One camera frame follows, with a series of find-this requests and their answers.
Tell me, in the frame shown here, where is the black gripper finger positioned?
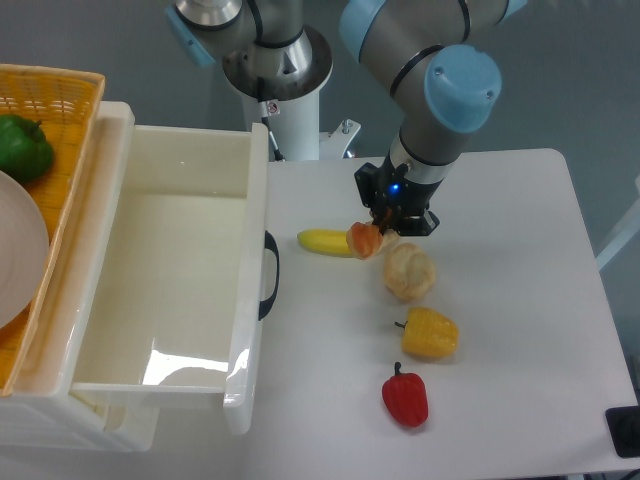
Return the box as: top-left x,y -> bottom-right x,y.
394,210 -> 440,237
354,162 -> 382,220

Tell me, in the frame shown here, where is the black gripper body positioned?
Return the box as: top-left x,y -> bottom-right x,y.
370,152 -> 444,219

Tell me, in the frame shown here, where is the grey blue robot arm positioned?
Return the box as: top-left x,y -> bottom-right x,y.
165,1 -> 521,236

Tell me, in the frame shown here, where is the round bread roll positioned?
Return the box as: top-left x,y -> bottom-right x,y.
383,243 -> 436,302

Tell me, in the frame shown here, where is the white open upper drawer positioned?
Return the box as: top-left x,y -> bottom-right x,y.
71,124 -> 274,435

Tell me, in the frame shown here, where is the white drawer cabinet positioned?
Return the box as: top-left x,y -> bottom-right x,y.
1,101 -> 158,452

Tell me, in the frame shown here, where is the yellow banana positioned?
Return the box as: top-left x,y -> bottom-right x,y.
297,229 -> 353,258

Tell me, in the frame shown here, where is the yellow bell pepper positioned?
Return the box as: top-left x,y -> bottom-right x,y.
394,307 -> 459,358

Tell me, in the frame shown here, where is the red bell pepper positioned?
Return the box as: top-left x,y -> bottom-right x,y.
381,361 -> 429,428

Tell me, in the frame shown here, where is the black device at edge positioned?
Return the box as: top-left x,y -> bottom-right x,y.
605,405 -> 640,458

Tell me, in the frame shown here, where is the orange woven basket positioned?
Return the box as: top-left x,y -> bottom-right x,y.
1,64 -> 106,397

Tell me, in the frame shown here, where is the green bell pepper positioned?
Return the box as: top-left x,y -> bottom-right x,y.
1,114 -> 54,183

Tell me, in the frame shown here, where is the beige plate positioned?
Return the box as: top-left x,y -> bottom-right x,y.
0,172 -> 49,327

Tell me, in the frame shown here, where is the white table clamp bracket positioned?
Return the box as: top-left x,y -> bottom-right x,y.
319,118 -> 362,160

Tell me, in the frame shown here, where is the black drawer handle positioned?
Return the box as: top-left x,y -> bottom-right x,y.
258,231 -> 281,321

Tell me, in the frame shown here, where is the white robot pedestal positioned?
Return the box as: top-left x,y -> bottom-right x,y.
223,26 -> 333,161

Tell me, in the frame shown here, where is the white frame at right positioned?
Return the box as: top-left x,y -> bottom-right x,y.
595,177 -> 639,271

